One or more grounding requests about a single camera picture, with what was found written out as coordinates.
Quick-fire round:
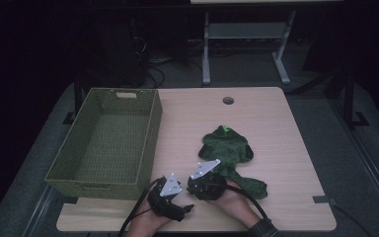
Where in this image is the aluminium rail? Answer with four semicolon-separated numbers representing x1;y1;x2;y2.
22;185;57;237
329;98;379;228

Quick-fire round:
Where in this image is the black metal stand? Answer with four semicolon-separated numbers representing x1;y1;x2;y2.
325;67;371;129
62;73;84;125

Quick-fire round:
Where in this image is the black floor cable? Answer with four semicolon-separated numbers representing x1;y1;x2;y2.
333;203;374;237

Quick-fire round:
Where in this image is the grey tape strip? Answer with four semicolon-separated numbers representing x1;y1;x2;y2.
312;195;338;206

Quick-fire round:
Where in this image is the person's right hand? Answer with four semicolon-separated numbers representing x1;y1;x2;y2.
210;179;262;229

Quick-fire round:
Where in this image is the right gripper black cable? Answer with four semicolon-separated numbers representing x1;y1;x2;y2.
210;183;271;221

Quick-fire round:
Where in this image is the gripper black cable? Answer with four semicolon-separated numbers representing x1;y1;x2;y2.
117;177;166;237
210;183;271;221

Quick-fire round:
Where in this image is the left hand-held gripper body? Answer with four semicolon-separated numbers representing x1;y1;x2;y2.
147;173;184;220

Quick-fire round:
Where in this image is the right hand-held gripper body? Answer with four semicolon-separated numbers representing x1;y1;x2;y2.
187;158;228;201

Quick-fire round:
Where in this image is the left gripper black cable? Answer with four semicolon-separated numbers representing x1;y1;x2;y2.
117;177;166;237

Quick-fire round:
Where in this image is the green woven basket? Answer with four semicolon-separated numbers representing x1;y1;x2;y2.
44;87;163;201

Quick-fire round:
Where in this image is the green fleece garment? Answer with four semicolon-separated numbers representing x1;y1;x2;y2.
197;124;268;200

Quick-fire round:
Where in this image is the white metal desk frame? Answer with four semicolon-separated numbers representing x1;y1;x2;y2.
201;9;297;86

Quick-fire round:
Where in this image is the tangle of black floor cables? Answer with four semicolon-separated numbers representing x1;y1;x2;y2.
129;34;205;89

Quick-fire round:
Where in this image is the person's left hand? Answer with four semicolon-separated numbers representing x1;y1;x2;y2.
126;200;176;237

